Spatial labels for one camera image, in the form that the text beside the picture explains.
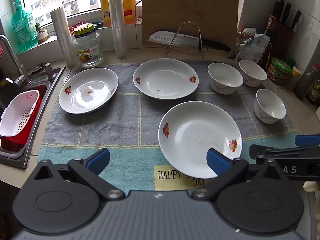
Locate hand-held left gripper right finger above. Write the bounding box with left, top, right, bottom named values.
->
left=191, top=148, right=279, bottom=202

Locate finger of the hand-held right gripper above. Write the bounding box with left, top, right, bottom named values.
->
left=294, top=134, right=320, bottom=147
left=249, top=144, right=320, bottom=159

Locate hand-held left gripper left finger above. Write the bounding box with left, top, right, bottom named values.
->
left=34, top=148, right=125, bottom=202

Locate white plate with fruit print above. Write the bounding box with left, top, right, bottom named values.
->
left=132, top=58, right=199, bottom=100
left=158, top=101, right=242, bottom=179

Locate white bowl with pink flowers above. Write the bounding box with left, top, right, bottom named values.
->
left=254, top=89, right=286, bottom=125
left=207, top=62, right=244, bottom=95
left=239, top=60, right=268, bottom=87

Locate white plate with centre stain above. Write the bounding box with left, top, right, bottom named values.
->
left=59, top=67, right=119, bottom=114

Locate person's right hand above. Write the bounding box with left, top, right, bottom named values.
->
left=303, top=181, right=320, bottom=193

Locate grey checked towel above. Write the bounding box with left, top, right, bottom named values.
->
left=37, top=60, right=300, bottom=192

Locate dark glass bottle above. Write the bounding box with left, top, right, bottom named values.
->
left=295, top=64, right=320, bottom=100

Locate bottle with yellow lid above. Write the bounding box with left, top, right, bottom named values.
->
left=285, top=66, right=303, bottom=92

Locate red plastic basin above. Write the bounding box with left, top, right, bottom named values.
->
left=5, top=85, right=48, bottom=145

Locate steel sink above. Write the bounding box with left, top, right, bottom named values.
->
left=0, top=65, right=67, bottom=169

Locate white plastic strainer basket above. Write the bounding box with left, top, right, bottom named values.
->
left=0, top=90, right=40, bottom=137

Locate printed snack bag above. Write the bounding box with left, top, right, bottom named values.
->
left=227, top=32, right=272, bottom=64

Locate glass jar with green lid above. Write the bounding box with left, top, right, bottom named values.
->
left=72, top=23, right=104, bottom=68

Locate dark knife block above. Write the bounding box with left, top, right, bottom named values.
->
left=270, top=17, right=300, bottom=46

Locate dark soy sauce bottle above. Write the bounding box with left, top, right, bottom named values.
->
left=260, top=15, right=277, bottom=65

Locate white packet with red label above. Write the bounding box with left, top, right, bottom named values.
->
left=236, top=27, right=258, bottom=45

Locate short plastic wrap roll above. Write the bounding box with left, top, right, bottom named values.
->
left=50, top=7, right=78, bottom=67

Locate metal faucet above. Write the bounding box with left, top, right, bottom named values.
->
left=0, top=35, right=33, bottom=85

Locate red plastic bowl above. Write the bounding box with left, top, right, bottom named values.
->
left=68, top=22, right=87, bottom=32

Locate small potted plant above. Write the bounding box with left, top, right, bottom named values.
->
left=35, top=23, right=48, bottom=43

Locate tall plastic wrap roll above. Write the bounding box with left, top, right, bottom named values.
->
left=107, top=0, right=127, bottom=58

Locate green detergent bottle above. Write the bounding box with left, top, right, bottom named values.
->
left=10, top=0, right=38, bottom=53

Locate orange oil jug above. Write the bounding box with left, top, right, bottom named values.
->
left=99, top=0, right=138, bottom=27

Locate wooden cutting board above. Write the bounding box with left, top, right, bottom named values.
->
left=141, top=0, right=239, bottom=53

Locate black knife handle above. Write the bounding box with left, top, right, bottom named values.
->
left=291, top=10, right=302, bottom=33
left=281, top=2, right=292, bottom=24
left=272, top=0, right=285, bottom=22

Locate kitchen knife with black handle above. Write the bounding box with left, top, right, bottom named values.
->
left=148, top=30, right=232, bottom=53

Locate metal wire rack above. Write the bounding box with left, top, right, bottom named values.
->
left=161, top=22, right=209, bottom=60

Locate metal wire handle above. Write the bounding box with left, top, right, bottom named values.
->
left=135, top=0, right=143, bottom=23

